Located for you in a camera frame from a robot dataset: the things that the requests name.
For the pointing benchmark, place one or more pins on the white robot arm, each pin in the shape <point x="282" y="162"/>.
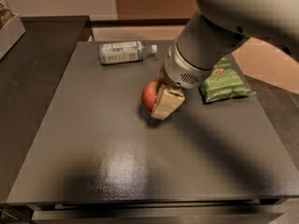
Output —
<point x="216" y="29"/>

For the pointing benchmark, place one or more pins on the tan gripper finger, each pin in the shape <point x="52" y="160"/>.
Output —
<point x="168" y="100"/>

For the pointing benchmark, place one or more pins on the blue plastic water bottle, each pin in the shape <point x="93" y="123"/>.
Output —
<point x="125" y="52"/>

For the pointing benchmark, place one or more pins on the red apple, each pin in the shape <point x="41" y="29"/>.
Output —
<point x="149" y="94"/>

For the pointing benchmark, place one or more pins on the grey box with items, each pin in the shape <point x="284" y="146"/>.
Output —
<point x="11" y="28"/>

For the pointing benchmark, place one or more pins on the green jalapeno chip bag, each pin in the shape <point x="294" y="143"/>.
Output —
<point x="223" y="83"/>

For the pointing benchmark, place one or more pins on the dark side counter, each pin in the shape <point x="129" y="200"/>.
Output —
<point x="29" y="75"/>

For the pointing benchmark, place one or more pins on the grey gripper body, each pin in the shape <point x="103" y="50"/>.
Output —
<point x="177" y="68"/>

